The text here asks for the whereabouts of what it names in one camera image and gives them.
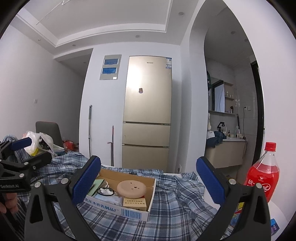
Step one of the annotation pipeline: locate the green cloth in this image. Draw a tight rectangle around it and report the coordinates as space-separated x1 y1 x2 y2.
87 179 104 196

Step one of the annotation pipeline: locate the light blue tissue pack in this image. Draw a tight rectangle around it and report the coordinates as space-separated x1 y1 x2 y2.
94 194 123 206

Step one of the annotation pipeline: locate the round beige compact case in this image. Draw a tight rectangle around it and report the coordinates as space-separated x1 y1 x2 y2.
117 180 147 199

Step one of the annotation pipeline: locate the red gold cigarette pack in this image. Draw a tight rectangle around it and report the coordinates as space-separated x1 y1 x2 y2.
122 197 147 211

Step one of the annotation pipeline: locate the person's left hand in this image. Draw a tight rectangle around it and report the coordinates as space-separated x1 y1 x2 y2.
0 193 19 214

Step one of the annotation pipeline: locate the small blue card packet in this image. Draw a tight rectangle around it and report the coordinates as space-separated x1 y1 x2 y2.
270 218 280 235

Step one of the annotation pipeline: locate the white plastic bag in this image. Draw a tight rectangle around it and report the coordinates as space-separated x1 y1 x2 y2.
23 131 57 157

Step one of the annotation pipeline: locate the dark grey chair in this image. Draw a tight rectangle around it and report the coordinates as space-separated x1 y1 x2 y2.
35 121 63 147

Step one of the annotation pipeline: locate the red iced tea bottle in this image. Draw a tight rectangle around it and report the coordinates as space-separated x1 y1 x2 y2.
244 142 280 202

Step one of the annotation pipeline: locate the beige bathroom vanity cabinet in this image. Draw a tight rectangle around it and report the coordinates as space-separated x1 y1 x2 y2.
205 140 247 168

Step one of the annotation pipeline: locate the blue plaid shirt cloth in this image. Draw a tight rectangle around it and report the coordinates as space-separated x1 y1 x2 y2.
1 135 234 241

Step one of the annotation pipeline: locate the shallow white cardboard box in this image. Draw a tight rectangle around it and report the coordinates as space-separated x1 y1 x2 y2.
84 169 156 222

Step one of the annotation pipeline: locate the dark blue clothes pile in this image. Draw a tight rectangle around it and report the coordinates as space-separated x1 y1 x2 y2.
206 131 227 148

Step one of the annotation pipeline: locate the black faucet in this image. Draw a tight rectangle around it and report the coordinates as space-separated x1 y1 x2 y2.
217 121 225 133

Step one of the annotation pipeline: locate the bathroom mirror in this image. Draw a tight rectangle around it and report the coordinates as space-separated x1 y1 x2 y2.
208 77 225 113

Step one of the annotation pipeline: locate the gold three-door refrigerator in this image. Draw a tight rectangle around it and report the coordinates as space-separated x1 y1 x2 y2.
122 56 172 171

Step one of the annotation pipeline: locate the grey mop handle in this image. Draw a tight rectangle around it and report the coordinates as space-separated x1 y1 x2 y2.
88 105 92 157

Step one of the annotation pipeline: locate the dark red broom handle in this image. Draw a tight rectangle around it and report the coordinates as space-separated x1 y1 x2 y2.
107 126 114 167

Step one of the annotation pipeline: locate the grey wall electrical panel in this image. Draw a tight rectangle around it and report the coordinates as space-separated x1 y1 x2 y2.
99 55 121 80

